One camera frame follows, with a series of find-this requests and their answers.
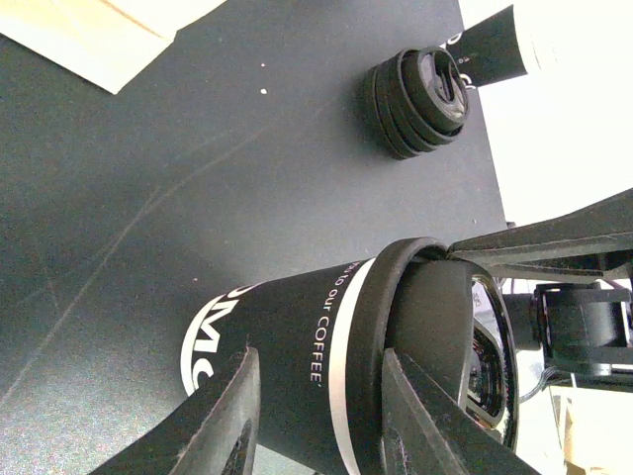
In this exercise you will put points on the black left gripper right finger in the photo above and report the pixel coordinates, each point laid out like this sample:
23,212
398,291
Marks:
425,432

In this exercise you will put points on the stack of white paper cups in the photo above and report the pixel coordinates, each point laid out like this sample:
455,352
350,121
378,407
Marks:
513,42

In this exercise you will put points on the cream paper bag with handles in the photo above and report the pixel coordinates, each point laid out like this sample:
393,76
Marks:
107,43

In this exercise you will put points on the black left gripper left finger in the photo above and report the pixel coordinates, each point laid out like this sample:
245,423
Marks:
214,431

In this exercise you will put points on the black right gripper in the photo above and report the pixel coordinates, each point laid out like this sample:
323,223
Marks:
579,328

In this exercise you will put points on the black takeout paper cup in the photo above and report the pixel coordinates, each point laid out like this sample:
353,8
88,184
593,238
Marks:
319,341

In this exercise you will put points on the black plastic cup lid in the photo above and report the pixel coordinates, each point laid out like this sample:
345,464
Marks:
448,316

